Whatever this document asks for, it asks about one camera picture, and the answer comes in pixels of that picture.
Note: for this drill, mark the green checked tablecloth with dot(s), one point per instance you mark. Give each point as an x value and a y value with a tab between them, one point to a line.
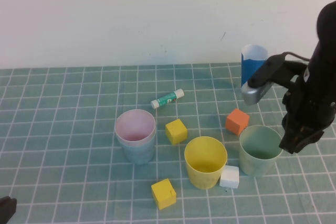
65	129

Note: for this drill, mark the green plastic cup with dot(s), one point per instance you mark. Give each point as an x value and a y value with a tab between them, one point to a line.
257	161

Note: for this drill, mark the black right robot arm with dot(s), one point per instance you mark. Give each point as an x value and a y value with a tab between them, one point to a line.
324	51

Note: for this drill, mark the pink plastic cup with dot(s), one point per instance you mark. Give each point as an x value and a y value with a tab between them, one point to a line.
135	127

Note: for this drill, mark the blue paper cone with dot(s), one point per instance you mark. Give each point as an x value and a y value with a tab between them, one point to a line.
249	66

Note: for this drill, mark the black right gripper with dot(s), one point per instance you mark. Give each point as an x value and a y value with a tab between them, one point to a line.
307	108

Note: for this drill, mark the yellow cube block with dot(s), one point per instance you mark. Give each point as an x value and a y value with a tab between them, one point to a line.
163	193
176	130

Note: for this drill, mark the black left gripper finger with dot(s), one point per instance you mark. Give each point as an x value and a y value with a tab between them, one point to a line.
6	208

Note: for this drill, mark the green white glue stick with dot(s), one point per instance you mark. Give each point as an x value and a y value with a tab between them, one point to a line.
166	98

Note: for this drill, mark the light blue plastic cup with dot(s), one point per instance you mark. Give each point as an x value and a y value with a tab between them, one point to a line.
137	154

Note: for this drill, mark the yellow plastic cup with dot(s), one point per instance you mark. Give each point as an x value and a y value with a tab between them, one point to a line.
204	161

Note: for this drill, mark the white cube block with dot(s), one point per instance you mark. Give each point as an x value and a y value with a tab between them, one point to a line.
229	176

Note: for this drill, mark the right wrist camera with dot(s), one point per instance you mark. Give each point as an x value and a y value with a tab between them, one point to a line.
260	77

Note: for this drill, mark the orange cube block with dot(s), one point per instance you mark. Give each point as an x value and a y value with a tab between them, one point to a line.
236	121

